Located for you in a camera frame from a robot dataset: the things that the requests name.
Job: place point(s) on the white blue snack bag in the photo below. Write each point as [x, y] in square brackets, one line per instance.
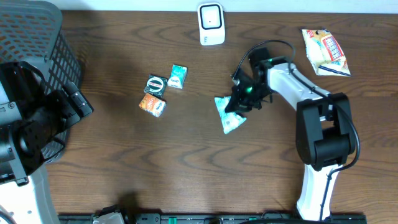
[324, 53]

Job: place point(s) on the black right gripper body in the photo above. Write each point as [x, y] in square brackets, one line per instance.
[250, 93]

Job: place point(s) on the white barcode scanner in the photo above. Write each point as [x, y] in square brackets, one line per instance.
[211, 23]

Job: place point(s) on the orange juice carton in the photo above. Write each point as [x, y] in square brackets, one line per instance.
[152, 105]

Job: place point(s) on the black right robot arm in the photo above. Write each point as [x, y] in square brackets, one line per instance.
[325, 135]

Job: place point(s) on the teal snack packet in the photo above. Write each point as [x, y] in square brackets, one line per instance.
[230, 121]

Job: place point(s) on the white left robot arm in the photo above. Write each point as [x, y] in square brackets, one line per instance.
[30, 120]

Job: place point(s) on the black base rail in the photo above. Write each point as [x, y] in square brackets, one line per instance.
[268, 217]

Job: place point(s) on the dark green round-label packet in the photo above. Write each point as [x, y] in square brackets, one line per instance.
[156, 86]

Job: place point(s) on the grey plastic mesh basket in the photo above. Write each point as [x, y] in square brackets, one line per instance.
[31, 32]

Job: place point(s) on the teal white drink carton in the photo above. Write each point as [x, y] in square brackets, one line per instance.
[177, 76]

